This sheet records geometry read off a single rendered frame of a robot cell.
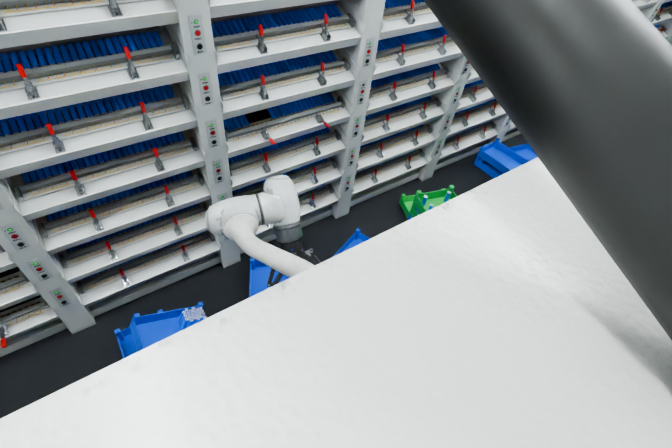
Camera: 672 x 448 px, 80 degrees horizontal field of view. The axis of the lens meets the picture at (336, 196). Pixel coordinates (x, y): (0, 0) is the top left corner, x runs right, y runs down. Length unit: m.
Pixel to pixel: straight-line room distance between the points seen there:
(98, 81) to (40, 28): 0.20
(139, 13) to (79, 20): 0.15
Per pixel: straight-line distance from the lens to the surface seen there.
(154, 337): 1.95
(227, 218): 1.22
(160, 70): 1.44
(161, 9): 1.36
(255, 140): 1.72
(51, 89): 1.43
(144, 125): 1.53
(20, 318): 2.11
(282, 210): 1.26
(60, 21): 1.34
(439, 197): 2.09
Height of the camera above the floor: 1.79
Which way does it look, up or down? 45 degrees down
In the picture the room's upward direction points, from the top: 8 degrees clockwise
